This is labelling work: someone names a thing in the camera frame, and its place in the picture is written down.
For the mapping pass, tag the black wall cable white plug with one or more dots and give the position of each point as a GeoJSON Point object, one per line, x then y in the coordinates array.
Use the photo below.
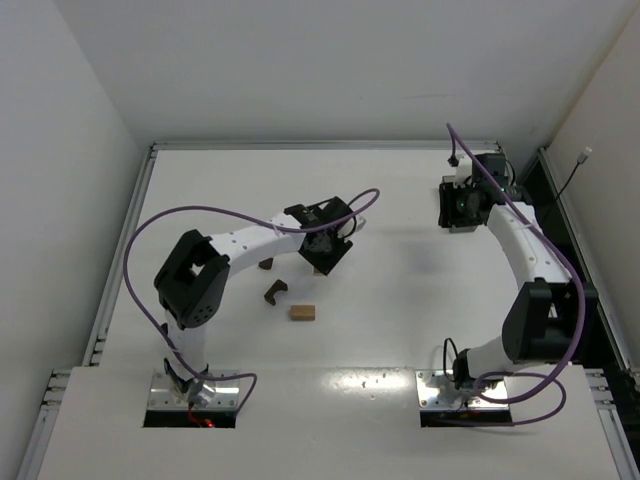
{"type": "Point", "coordinates": [580, 160]}

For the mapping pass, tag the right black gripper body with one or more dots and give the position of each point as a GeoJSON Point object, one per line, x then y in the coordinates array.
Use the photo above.
{"type": "Point", "coordinates": [451, 213]}

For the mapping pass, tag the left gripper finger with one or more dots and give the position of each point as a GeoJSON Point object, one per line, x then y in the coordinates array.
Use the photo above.
{"type": "Point", "coordinates": [314, 259]}
{"type": "Point", "coordinates": [331, 259]}

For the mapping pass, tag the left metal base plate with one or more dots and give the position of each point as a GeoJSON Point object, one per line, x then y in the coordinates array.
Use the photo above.
{"type": "Point", "coordinates": [204, 396]}

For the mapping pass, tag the metal base plate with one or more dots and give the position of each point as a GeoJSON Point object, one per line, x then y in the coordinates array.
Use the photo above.
{"type": "Point", "coordinates": [436, 394]}
{"type": "Point", "coordinates": [204, 396]}

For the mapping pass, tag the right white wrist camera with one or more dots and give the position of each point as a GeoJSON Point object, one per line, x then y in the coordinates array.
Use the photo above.
{"type": "Point", "coordinates": [463, 170]}

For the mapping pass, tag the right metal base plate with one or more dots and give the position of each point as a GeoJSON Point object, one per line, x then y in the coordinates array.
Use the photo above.
{"type": "Point", "coordinates": [436, 394]}

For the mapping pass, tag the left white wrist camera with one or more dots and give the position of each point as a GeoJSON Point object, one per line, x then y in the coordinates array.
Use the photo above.
{"type": "Point", "coordinates": [352, 226]}

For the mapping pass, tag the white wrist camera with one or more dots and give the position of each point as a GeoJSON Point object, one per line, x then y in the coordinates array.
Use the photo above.
{"type": "Point", "coordinates": [463, 170]}
{"type": "Point", "coordinates": [352, 226]}

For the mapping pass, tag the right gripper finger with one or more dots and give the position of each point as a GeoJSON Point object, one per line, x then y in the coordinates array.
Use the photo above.
{"type": "Point", "coordinates": [444, 204]}
{"type": "Point", "coordinates": [462, 229]}

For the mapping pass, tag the dark brown arch block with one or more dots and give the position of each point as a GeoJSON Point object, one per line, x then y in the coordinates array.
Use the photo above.
{"type": "Point", "coordinates": [277, 287]}

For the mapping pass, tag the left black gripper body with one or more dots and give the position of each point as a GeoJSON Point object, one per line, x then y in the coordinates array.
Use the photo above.
{"type": "Point", "coordinates": [330, 257]}

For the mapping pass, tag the thick light wood block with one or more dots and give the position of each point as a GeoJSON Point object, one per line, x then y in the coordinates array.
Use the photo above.
{"type": "Point", "coordinates": [302, 313]}

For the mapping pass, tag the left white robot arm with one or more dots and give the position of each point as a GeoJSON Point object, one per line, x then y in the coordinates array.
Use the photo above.
{"type": "Point", "coordinates": [192, 280]}

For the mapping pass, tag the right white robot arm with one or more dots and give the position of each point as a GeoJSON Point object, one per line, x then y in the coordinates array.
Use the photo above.
{"type": "Point", "coordinates": [552, 316]}

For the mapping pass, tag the dark brown wood cube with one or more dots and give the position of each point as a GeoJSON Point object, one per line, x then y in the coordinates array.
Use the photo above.
{"type": "Point", "coordinates": [266, 264]}

